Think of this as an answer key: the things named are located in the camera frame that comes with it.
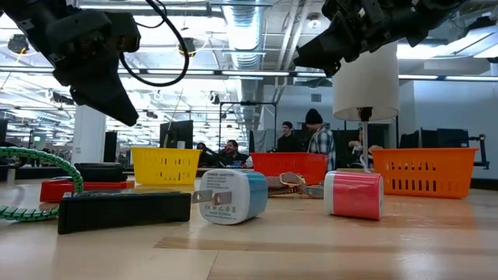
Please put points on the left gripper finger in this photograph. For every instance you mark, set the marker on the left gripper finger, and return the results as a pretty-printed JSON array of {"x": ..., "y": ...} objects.
[{"x": 105, "y": 97}]

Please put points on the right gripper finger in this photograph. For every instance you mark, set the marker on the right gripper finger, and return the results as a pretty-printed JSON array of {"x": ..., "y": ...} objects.
[{"x": 323, "y": 50}]

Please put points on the small black stapler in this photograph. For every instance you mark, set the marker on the small black stapler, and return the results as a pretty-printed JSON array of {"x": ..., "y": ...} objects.
[{"x": 99, "y": 172}]

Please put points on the red stapler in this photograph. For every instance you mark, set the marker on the red stapler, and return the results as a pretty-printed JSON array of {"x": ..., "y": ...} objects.
[{"x": 54, "y": 192}]

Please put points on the long black stapler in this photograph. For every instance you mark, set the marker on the long black stapler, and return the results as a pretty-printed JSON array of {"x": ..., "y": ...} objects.
[{"x": 124, "y": 212}]

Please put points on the blue and white charger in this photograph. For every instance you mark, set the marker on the blue and white charger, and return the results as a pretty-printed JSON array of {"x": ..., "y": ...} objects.
[{"x": 241, "y": 198}]

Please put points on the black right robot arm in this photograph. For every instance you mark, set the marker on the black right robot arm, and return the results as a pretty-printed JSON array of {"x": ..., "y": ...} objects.
[{"x": 439, "y": 11}]

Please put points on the round ceiling fixture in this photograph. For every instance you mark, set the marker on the round ceiling fixture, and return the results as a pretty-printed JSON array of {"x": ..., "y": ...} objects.
[{"x": 313, "y": 20}]

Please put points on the white column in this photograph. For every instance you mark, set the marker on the white column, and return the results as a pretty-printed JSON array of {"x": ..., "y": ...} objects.
[{"x": 89, "y": 136}]

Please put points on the tall black cabinet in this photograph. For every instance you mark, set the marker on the tall black cabinet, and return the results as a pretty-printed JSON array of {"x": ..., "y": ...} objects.
[{"x": 110, "y": 147}]

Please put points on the white shade table lamp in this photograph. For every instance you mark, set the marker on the white shade table lamp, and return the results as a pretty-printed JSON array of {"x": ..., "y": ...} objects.
[{"x": 369, "y": 85}]

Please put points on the long ceiling light strip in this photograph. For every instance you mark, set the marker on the long ceiling light strip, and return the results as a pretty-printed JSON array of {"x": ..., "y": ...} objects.
[{"x": 253, "y": 73}]

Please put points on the black monitor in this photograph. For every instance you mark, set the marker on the black monitor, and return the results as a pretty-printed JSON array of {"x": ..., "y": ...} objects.
[{"x": 177, "y": 132}]

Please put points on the yellow plastic basket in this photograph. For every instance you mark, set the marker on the yellow plastic basket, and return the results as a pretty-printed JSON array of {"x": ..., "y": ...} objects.
[{"x": 165, "y": 163}]

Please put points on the person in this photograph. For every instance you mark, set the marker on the person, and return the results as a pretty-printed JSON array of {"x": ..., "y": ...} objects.
[
  {"x": 288, "y": 142},
  {"x": 356, "y": 145},
  {"x": 232, "y": 155},
  {"x": 321, "y": 140},
  {"x": 204, "y": 155}
]

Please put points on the white cup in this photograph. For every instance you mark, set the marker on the white cup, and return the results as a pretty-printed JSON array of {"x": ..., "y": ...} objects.
[{"x": 181, "y": 144}]

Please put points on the grey curtain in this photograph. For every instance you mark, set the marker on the grey curtain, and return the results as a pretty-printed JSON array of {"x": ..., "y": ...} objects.
[{"x": 264, "y": 140}]

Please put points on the black room divider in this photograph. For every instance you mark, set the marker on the black room divider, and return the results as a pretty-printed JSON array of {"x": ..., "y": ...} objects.
[
  {"x": 391, "y": 136},
  {"x": 435, "y": 138}
]

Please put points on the red plastic basket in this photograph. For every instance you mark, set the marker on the red plastic basket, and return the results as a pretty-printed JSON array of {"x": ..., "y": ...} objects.
[{"x": 290, "y": 165}]

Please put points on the orange plastic basket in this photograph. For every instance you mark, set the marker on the orange plastic basket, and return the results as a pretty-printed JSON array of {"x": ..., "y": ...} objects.
[{"x": 424, "y": 171}]

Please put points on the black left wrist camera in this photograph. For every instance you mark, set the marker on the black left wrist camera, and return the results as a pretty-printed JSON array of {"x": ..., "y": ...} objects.
[{"x": 124, "y": 31}]

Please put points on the black ceiling camera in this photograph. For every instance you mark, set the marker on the black ceiling camera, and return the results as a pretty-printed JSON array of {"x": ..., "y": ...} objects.
[
  {"x": 17, "y": 43},
  {"x": 187, "y": 46}
]

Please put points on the silver ventilation duct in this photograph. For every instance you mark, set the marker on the silver ventilation duct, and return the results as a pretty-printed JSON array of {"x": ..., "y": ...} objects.
[{"x": 245, "y": 31}]

